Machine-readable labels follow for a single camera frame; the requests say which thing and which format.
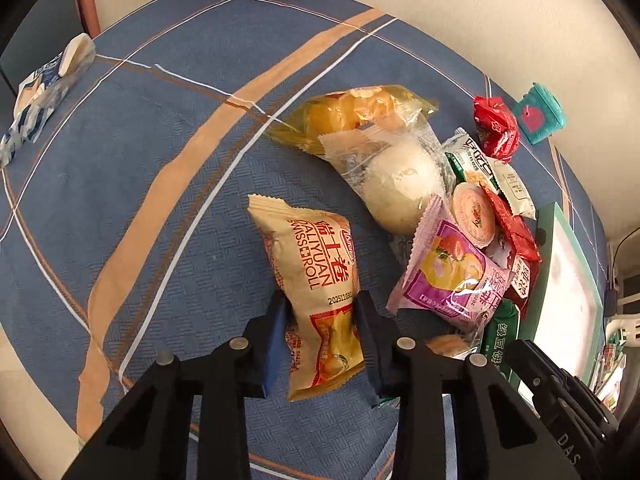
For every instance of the green biscuit packet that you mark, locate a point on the green biscuit packet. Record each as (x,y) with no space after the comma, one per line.
(499,332)

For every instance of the teal toy box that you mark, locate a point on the teal toy box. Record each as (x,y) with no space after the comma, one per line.
(539,114)

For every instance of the white tray green rim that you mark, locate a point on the white tray green rim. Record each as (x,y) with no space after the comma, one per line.
(564,313)

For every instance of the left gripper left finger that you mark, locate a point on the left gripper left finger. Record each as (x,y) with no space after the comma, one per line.
(147,435)

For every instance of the small red candy packet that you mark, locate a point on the small red candy packet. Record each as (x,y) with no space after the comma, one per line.
(497,128)

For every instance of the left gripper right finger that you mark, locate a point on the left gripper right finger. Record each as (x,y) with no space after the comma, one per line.
(456,417)

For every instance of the tan swiss roll packet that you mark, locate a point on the tan swiss roll packet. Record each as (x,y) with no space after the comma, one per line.
(313,259)

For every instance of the pink swiss roll packet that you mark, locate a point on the pink swiss roll packet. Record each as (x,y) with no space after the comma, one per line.
(446,274)

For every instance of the white bun clear packet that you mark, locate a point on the white bun clear packet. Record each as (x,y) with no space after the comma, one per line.
(395,172)

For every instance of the round jelly cup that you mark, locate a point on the round jelly cup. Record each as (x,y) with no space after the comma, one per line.
(474,214)

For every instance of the blue white tissue packet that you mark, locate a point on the blue white tissue packet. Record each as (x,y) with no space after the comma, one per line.
(42,91)

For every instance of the green white oat snack packet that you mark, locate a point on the green white oat snack packet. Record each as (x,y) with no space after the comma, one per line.
(470,164)

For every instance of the yellow soft bread packet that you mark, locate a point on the yellow soft bread packet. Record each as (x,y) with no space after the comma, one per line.
(391,106)

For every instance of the red patterned wafer packet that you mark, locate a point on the red patterned wafer packet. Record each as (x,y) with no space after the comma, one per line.
(524,259)

